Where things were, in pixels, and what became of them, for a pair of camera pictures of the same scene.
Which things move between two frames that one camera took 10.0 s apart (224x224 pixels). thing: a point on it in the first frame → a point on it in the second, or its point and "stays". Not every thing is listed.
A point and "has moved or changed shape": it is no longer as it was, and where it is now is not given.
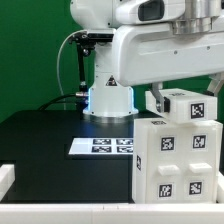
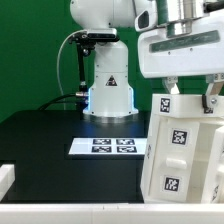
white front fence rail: (112, 213) stays
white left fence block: (7, 178) stays
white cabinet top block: (185, 106) has moved or changed shape
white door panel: (199, 164) → (214, 185)
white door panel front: (167, 166) has moved or changed shape
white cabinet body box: (176, 163) has moved or changed shape
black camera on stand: (85, 42) stays
